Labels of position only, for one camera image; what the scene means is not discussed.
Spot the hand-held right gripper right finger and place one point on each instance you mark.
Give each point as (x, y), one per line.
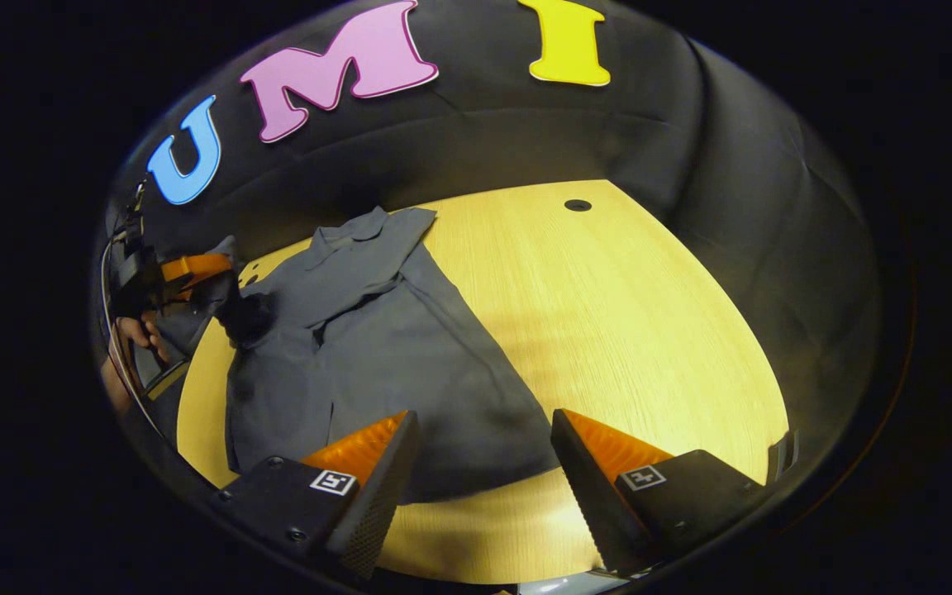
(592, 496)

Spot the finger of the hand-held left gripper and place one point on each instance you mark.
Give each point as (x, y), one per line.
(195, 268)

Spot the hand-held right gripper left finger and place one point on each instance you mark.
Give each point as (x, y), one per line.
(373, 504)

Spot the black backdrop cloth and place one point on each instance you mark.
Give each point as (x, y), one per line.
(525, 132)

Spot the grey collared shirt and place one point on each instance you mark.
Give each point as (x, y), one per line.
(393, 355)

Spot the grey striped object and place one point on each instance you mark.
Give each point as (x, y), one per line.
(783, 454)

